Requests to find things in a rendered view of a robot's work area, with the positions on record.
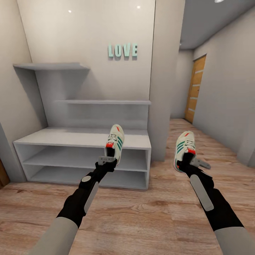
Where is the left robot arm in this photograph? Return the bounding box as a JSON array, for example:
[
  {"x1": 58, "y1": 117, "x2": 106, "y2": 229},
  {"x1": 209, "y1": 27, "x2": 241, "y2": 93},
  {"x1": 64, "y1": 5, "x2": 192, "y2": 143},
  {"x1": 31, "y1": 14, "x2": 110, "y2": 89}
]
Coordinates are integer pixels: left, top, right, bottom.
[{"x1": 27, "y1": 157, "x2": 117, "y2": 255}]

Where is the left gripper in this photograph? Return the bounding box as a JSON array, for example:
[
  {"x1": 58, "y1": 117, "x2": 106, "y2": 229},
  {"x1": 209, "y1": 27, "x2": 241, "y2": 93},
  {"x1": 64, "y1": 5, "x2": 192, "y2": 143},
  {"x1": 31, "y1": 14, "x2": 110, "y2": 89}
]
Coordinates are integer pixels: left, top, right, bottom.
[{"x1": 95, "y1": 159, "x2": 117, "y2": 176}]

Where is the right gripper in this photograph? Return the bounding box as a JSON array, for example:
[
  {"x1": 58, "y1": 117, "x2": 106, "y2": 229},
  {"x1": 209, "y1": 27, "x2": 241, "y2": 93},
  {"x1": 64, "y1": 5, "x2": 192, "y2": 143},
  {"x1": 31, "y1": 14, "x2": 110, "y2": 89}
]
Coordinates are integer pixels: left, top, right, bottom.
[{"x1": 177, "y1": 160, "x2": 198, "y2": 175}]

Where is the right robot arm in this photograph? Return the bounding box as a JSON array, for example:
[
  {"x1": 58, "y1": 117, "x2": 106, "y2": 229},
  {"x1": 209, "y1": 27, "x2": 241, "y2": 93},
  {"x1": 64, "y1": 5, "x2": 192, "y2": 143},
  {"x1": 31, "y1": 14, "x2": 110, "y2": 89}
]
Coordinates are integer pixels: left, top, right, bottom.
[{"x1": 177, "y1": 158, "x2": 255, "y2": 255}]

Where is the gym shoe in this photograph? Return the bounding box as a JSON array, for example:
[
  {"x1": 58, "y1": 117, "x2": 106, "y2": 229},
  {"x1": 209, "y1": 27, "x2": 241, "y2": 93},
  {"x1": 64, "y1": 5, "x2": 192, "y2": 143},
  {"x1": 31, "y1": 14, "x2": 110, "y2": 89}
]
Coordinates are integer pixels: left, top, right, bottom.
[
  {"x1": 104, "y1": 124, "x2": 124, "y2": 166},
  {"x1": 174, "y1": 131, "x2": 197, "y2": 172}
]

